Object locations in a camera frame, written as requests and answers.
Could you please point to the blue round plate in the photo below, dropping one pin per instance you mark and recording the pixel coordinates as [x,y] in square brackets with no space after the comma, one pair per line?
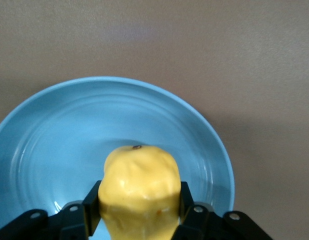
[69,140]

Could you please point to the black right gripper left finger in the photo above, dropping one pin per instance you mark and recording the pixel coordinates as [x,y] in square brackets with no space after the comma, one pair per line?
[57,225]

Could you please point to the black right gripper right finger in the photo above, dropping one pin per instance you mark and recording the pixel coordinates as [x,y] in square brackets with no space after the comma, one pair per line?
[214,227]

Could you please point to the yellow potato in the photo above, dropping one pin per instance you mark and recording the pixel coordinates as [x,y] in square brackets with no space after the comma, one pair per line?
[140,185]

